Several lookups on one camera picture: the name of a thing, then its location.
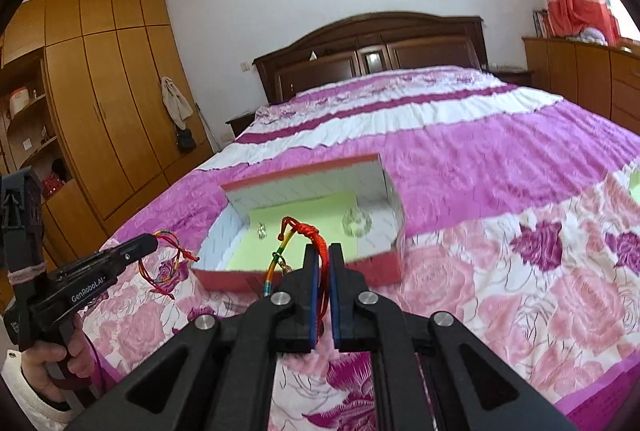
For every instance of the beige hanging cloth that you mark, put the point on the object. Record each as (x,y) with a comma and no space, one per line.
(175,103)

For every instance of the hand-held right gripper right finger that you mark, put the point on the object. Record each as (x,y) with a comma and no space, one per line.
(336,296)

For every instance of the pink floral bedspread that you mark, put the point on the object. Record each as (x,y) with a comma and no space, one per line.
(475,161)

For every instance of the person's left forearm white sleeve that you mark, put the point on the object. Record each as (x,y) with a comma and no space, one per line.
(22,403)

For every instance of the grey and pink soft bundle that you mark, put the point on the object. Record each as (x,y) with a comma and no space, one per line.
(594,35)

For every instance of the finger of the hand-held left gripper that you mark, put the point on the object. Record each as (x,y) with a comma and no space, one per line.
(131,250)

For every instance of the pink cardboard box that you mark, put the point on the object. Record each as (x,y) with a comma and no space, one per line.
(380,268)

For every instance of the row of books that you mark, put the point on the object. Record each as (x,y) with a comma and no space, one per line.
(541,23)

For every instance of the red shelf ornament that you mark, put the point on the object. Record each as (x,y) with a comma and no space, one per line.
(52,186)

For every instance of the small silver earring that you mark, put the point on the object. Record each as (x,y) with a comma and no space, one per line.
(261,232)

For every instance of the white jar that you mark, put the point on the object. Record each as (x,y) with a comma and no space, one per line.
(20,102)

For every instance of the black hanging bag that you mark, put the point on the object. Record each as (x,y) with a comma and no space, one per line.
(185,141)

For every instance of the light wooden wardrobe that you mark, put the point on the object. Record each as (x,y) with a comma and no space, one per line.
(110,111)

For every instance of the dark wooden headboard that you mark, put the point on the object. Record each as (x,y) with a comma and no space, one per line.
(320,66)

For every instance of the light wooden dresser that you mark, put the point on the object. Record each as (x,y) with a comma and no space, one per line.
(575,71)

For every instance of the dark wooden nightstand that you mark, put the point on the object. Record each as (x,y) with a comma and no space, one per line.
(510,78)
(240,126)

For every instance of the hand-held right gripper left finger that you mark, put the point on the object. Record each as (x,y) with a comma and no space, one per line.
(314,292)

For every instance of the person's left hand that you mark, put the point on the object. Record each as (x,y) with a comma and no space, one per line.
(37,368)

